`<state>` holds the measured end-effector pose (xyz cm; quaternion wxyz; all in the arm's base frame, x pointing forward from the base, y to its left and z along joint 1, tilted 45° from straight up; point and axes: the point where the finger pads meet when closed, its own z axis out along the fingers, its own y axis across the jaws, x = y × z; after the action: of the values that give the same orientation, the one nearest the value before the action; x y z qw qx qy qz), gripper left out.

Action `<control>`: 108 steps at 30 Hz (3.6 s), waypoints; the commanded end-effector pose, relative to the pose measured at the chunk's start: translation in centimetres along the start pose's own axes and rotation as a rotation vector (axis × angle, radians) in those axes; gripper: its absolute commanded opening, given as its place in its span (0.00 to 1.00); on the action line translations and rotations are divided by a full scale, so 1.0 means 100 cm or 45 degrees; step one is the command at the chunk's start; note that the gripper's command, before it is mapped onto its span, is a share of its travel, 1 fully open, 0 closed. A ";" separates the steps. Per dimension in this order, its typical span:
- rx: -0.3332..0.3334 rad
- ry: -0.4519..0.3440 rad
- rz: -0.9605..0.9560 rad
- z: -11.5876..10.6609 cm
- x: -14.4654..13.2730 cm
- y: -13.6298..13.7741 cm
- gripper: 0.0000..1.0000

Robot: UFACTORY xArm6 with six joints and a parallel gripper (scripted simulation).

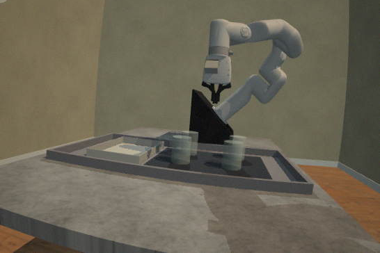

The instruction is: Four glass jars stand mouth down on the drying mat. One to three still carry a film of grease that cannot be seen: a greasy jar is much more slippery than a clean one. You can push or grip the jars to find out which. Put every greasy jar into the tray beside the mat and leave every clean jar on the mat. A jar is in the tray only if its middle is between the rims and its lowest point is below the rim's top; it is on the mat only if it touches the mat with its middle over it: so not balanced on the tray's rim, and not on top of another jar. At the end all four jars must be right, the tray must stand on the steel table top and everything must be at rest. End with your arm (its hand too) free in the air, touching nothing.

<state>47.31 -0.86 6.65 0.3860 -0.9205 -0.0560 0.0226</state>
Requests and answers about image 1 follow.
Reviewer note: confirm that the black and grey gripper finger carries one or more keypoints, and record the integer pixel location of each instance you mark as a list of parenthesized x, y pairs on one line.
[(211, 87), (220, 89)]

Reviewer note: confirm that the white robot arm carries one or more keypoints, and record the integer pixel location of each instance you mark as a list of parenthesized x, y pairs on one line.
[(285, 38)]

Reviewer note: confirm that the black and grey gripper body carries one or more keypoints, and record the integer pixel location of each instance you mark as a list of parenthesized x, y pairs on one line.
[(224, 75)]

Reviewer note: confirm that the clear glass jar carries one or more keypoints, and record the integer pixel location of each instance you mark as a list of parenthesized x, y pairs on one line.
[(240, 138), (194, 141), (181, 150), (232, 155)]

